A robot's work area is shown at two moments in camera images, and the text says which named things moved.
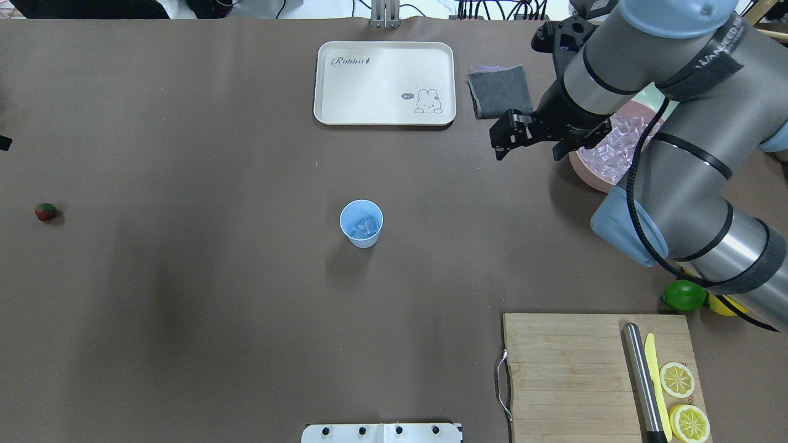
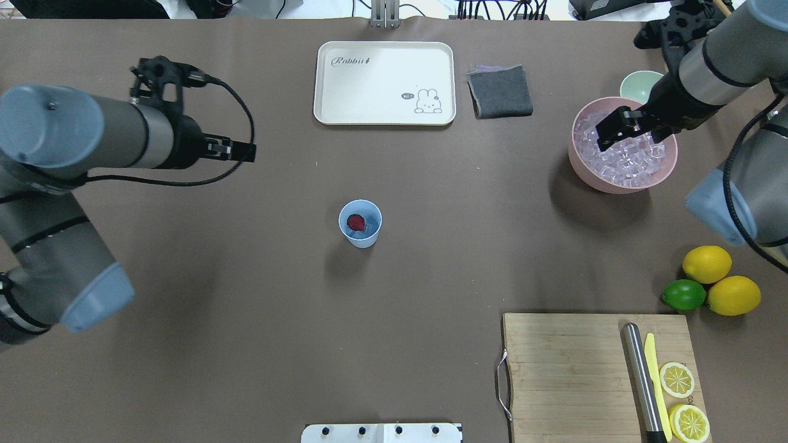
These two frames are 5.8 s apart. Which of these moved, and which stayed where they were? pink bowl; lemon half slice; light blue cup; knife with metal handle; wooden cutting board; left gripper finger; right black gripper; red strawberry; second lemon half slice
Moved: left gripper finger; right black gripper; red strawberry
Stayed: lemon half slice; knife with metal handle; wooden cutting board; second lemon half slice; pink bowl; light blue cup
